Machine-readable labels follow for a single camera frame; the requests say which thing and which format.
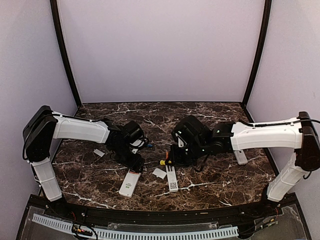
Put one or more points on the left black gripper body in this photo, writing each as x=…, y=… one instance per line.
x=122, y=155

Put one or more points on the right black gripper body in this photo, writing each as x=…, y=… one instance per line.
x=186, y=157

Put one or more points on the yellow handled screwdriver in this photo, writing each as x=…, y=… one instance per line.
x=166, y=162

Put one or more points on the slim white remote control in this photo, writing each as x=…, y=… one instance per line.
x=172, y=179

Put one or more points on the white square battery cover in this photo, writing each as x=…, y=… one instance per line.
x=159, y=173

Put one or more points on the white TCL air-conditioner remote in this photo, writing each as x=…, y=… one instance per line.
x=129, y=184

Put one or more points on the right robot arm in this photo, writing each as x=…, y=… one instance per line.
x=194, y=140

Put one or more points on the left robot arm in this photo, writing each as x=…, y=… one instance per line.
x=124, y=140

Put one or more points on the white remote at right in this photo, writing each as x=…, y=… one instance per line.
x=240, y=157

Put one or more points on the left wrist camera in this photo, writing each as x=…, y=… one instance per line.
x=139, y=144

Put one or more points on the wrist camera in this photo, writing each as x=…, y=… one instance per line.
x=139, y=144
x=179, y=139

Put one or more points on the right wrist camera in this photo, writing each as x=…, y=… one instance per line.
x=179, y=139

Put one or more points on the black front rail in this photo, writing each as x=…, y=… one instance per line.
x=245, y=214

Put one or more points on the white slotted cable duct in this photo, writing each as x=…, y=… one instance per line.
x=102, y=233

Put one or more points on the left black frame post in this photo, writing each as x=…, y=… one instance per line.
x=63, y=52

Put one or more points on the black frame post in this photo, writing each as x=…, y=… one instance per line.
x=63, y=52
x=258, y=53

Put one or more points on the right black frame post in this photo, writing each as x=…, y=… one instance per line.
x=258, y=53

